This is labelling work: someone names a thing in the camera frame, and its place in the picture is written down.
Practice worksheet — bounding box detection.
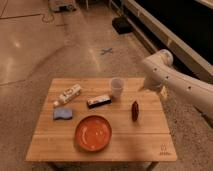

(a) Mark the blue sponge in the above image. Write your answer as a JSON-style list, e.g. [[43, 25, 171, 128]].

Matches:
[[53, 108, 73, 120]]

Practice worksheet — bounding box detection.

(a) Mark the dark red pepper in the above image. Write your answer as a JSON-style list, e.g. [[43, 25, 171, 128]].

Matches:
[[131, 101, 139, 122]]

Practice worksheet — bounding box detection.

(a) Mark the white toothpaste box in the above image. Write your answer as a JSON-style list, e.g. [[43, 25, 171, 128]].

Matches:
[[53, 84, 81, 107]]

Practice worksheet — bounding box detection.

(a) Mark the long metal rail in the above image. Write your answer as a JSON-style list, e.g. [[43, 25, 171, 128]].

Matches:
[[109, 0, 213, 84]]

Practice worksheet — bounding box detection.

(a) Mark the black floor box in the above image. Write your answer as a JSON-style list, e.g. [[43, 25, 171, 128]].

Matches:
[[112, 17, 132, 34]]

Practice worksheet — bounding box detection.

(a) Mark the grey device on floor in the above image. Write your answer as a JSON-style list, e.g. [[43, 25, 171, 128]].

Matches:
[[48, 0, 76, 12]]

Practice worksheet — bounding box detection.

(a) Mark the wooden table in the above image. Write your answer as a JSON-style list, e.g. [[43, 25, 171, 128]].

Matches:
[[26, 78, 177, 163]]

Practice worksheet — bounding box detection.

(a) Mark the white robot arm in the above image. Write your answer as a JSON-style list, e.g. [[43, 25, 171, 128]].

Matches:
[[142, 49, 213, 120]]

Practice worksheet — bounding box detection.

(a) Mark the black and white box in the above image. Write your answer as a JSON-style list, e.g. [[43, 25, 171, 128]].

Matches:
[[87, 95, 111, 109]]

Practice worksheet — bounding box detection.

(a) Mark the orange plate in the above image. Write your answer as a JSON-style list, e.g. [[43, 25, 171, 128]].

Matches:
[[75, 115, 112, 152]]

